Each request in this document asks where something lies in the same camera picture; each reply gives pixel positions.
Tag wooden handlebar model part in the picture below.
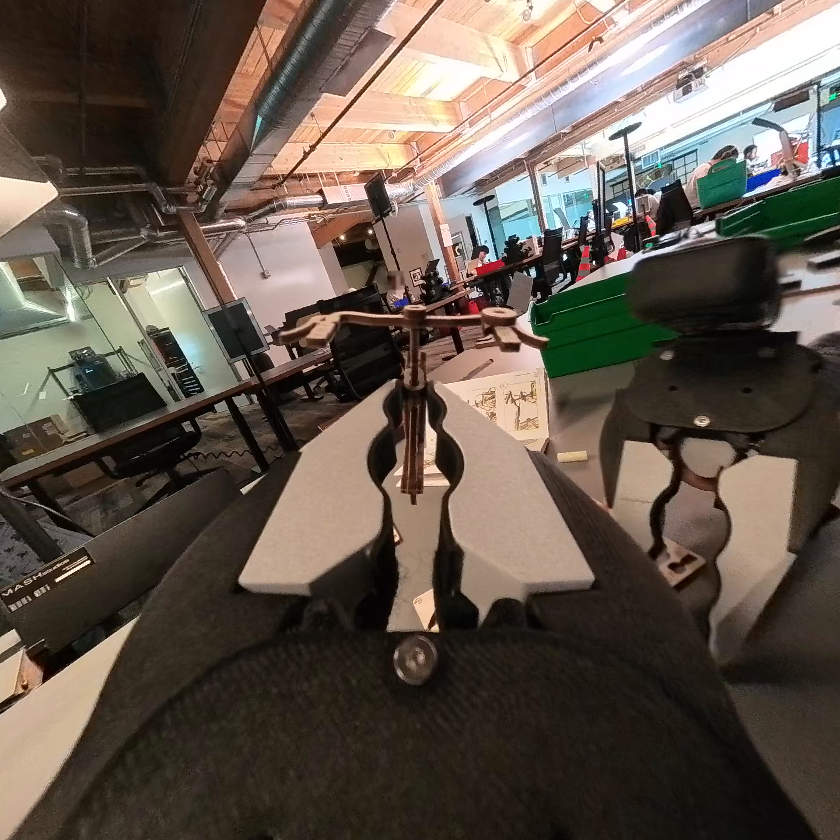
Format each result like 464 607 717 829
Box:
274 304 550 508

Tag perforated wooden parts sheet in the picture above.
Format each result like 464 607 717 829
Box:
655 539 708 584

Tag dark spiral ventilation duct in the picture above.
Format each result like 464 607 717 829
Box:
197 0 368 221

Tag black cabinet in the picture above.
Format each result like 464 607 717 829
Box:
71 373 170 433

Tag printed instruction sheet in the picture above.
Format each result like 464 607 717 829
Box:
451 369 550 455

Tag black labelled panel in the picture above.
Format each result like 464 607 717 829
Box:
0 467 245 654

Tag green plastic bin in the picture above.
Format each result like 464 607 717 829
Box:
539 318 678 379
528 290 634 332
714 178 840 249

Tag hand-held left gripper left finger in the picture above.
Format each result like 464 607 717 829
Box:
238 379 403 621

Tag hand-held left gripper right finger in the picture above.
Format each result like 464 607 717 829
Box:
430 379 597 624

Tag black office chair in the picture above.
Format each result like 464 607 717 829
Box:
327 320 406 403

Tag long wooden desk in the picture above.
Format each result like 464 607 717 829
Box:
0 377 256 490

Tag monitor on stand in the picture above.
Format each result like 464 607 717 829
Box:
201 297 271 367

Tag hanging black monitor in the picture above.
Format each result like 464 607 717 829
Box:
364 173 396 221

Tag ceiling projector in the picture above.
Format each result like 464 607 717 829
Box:
672 64 711 105

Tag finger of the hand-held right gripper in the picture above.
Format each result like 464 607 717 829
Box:
714 453 802 560
620 436 686 560

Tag green plastic basket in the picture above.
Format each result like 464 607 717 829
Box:
696 159 750 211

